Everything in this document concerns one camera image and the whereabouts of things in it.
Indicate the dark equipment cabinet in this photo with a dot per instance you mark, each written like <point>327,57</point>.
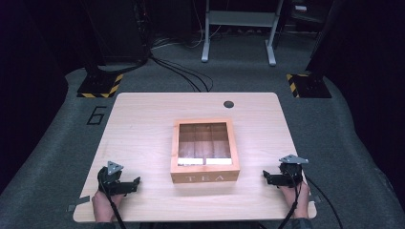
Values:
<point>117,28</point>

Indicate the white metal stand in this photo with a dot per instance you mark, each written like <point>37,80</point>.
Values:
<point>242,18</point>

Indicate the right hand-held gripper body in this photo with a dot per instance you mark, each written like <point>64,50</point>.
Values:
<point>290,174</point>

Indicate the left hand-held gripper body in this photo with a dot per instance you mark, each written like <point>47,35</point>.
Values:
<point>112,183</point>

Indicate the dark round table grommet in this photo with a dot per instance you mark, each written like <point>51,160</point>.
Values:
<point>228,104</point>

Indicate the person's left hand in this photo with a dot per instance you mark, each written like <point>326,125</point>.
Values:
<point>103,206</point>

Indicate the grey tape strip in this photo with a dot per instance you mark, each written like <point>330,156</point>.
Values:
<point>78,203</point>
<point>314,199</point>

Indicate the dark curtain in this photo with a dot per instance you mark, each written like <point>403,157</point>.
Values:
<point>366,63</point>
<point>28,79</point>

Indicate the person's right hand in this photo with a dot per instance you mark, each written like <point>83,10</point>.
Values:
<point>297,200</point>

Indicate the black yellow striped base plate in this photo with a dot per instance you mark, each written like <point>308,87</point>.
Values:
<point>100,86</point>
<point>310,86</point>

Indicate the wooden tea box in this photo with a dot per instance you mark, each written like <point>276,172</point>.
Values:
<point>203,176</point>

